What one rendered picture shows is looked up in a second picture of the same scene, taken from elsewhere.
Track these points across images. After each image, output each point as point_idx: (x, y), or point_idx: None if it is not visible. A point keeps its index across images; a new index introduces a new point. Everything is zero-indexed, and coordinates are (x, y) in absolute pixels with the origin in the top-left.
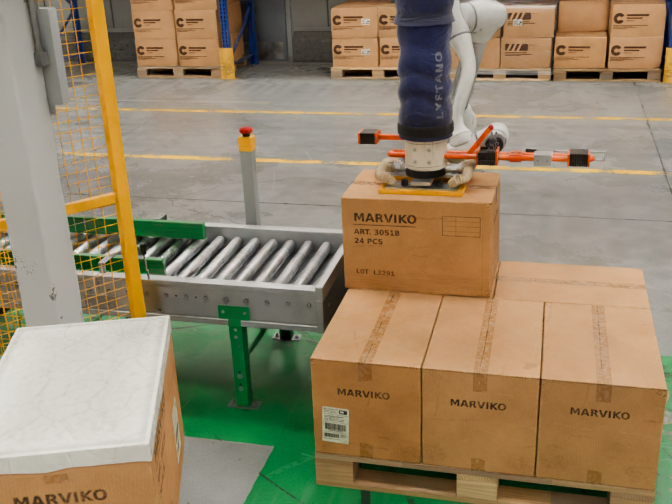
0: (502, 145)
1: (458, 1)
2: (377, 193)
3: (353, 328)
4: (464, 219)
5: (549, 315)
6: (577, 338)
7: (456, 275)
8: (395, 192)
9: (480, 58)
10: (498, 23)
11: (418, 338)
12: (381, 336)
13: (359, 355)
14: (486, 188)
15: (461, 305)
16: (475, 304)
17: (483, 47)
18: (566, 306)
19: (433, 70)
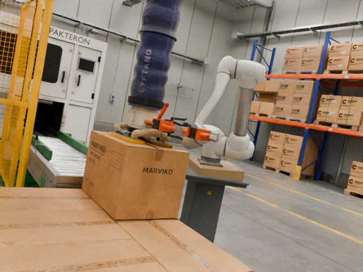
0: None
1: (231, 57)
2: (107, 134)
3: (27, 192)
4: (118, 155)
5: (111, 242)
6: (80, 256)
7: (108, 196)
8: (112, 134)
9: (246, 100)
10: (253, 75)
11: (27, 206)
12: (22, 198)
13: None
14: (154, 147)
15: (93, 214)
16: (100, 218)
17: (247, 92)
18: (135, 246)
19: (142, 59)
